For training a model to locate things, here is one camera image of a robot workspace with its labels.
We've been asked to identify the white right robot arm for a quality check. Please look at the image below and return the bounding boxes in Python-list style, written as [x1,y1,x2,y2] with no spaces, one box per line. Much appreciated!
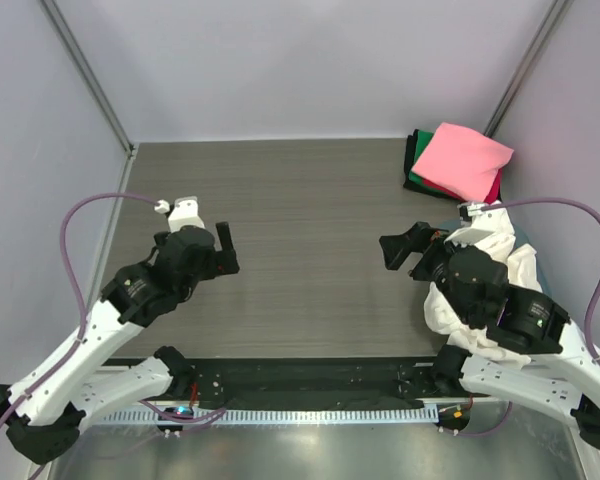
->
[379,220,600,450]

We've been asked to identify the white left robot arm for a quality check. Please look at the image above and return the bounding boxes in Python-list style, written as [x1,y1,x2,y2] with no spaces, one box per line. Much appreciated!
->
[0,222,240,465]

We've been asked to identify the white crumpled t shirt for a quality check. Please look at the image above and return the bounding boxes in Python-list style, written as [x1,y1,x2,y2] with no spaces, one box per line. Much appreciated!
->
[424,208,547,370]

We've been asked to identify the red folded t shirt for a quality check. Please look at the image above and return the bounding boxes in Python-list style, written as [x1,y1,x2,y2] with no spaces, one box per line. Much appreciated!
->
[421,171,501,204]

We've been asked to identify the black folded t shirt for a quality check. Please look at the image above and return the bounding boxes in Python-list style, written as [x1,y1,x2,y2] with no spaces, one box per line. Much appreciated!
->
[403,129,458,201]

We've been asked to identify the pink folded t shirt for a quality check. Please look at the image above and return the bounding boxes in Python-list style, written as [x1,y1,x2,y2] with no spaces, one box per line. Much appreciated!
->
[411,122,514,202]

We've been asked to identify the green folded t shirt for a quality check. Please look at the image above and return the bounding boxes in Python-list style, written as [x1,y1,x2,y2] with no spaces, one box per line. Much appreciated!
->
[409,130,433,190]

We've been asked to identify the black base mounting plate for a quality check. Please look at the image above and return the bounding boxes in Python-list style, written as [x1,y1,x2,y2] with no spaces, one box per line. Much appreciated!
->
[102,355,491,409]

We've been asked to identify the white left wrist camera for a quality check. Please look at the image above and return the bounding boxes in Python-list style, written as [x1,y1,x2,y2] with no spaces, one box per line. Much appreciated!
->
[154,196,205,233]

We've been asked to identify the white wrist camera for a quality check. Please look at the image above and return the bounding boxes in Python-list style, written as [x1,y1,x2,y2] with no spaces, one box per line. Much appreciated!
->
[446,202,514,245]
[154,196,205,233]

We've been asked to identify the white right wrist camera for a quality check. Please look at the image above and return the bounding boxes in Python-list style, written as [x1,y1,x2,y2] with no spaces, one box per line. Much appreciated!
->
[446,202,514,245]

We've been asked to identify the white slotted cable duct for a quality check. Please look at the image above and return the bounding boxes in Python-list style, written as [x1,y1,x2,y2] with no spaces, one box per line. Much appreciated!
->
[97,404,439,426]

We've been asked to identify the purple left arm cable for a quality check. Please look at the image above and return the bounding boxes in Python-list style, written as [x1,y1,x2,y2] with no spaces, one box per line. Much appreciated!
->
[0,193,157,471]

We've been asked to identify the right aluminium frame post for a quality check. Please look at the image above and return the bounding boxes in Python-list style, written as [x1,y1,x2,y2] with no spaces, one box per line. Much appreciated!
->
[483,0,574,138]

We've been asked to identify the aluminium frame post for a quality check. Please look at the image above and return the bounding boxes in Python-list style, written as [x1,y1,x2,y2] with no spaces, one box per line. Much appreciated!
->
[39,0,134,157]
[483,0,574,138]

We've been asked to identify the left aluminium frame post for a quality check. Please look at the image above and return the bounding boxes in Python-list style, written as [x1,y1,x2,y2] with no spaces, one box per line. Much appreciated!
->
[39,0,134,157]

